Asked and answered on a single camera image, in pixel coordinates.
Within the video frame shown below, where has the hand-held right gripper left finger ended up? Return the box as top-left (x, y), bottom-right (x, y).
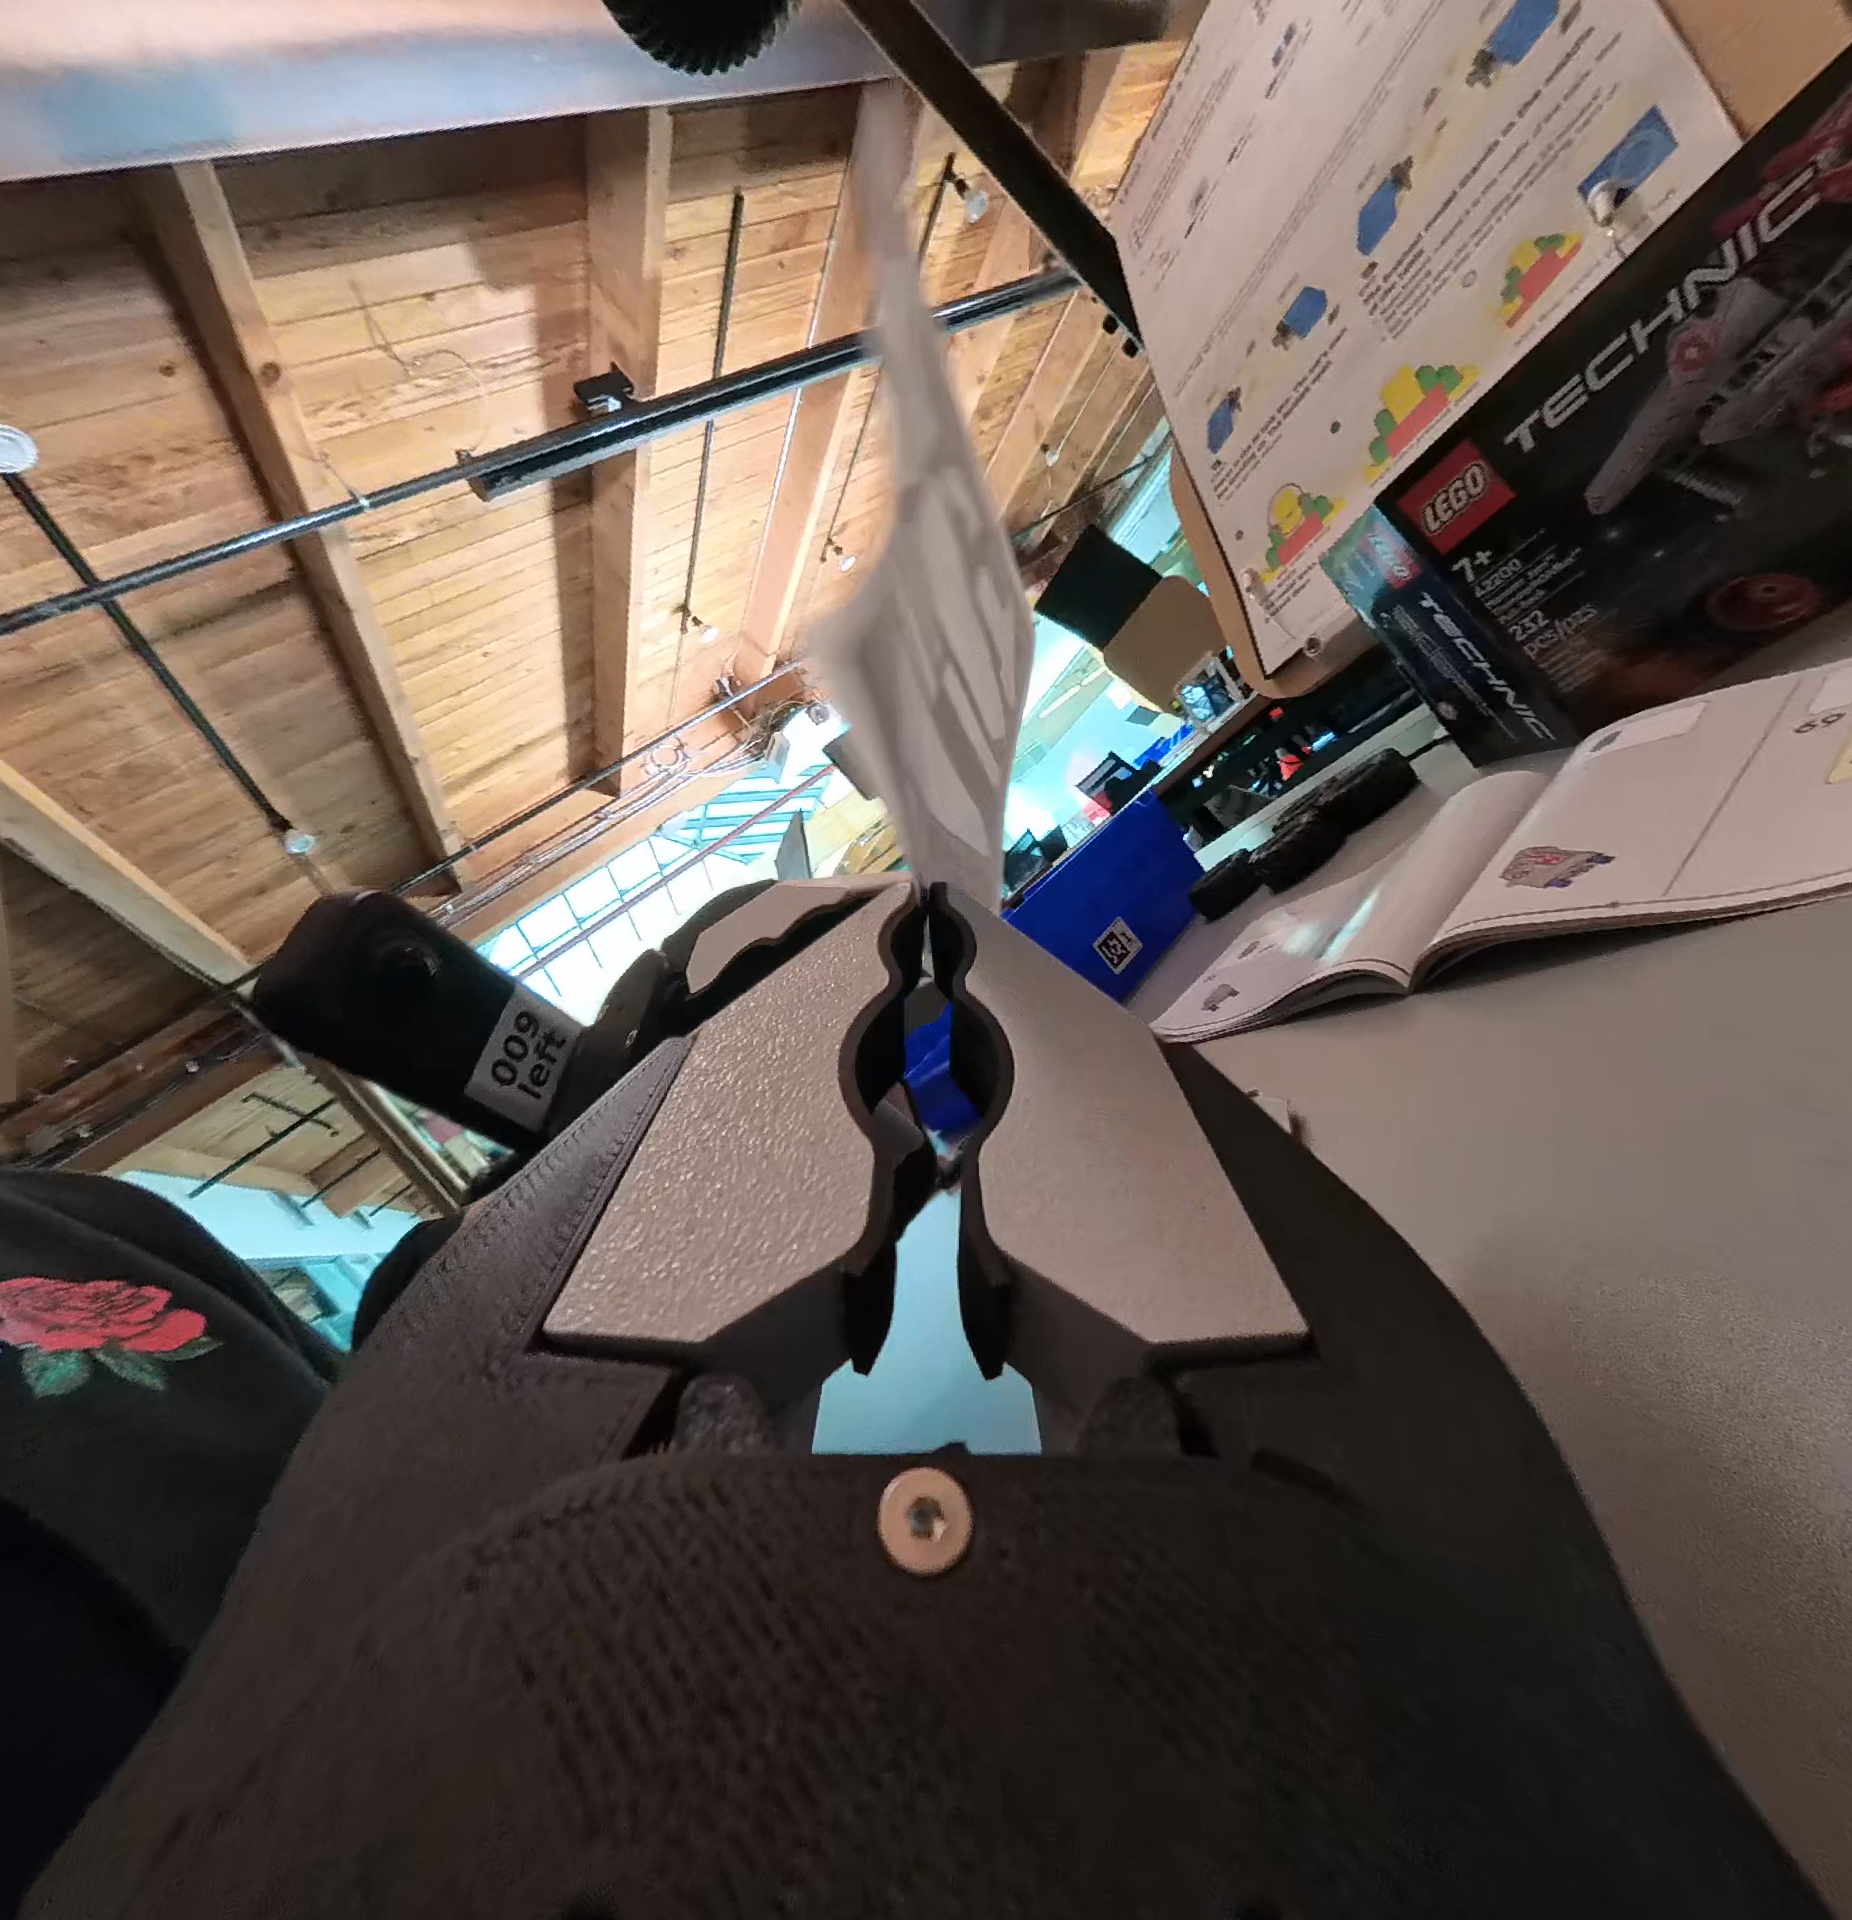
top-left (543, 883), bottom-right (929, 1373)

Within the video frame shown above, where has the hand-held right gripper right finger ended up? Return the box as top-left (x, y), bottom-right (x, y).
top-left (926, 883), bottom-right (1313, 1377)

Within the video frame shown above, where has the blue storage bin square tag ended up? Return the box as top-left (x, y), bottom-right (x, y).
top-left (903, 786), bottom-right (1208, 1140)

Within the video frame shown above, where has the white instruction booklet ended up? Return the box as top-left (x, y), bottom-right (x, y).
top-left (1152, 644), bottom-right (1852, 1047)

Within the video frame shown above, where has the white red sticker sheet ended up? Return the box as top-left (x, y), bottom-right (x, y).
top-left (806, 91), bottom-right (1043, 920)

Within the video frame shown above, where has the grey desk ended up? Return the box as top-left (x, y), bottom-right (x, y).
top-left (1129, 597), bottom-right (1852, 1920)

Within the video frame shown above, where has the person's black sweater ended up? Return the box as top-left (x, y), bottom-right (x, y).
top-left (0, 1168), bottom-right (465, 1920)

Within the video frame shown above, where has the black tan hanging panel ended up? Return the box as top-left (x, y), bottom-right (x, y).
top-left (1035, 522), bottom-right (1222, 711)

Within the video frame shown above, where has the black toy set box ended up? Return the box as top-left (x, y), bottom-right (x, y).
top-left (1321, 30), bottom-right (1852, 767)

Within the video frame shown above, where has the grey overhead beam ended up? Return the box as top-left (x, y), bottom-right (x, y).
top-left (0, 0), bottom-right (898, 189)

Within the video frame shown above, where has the black ribbed knob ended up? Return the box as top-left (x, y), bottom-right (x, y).
top-left (597, 0), bottom-right (794, 72)

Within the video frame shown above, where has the printed instruction board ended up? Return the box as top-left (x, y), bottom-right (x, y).
top-left (1108, 0), bottom-right (1750, 700)

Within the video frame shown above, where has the black metal pole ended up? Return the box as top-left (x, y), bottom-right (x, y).
top-left (842, 0), bottom-right (1143, 340)

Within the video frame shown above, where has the black ceiling rail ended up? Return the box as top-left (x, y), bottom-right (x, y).
top-left (0, 268), bottom-right (1085, 651)

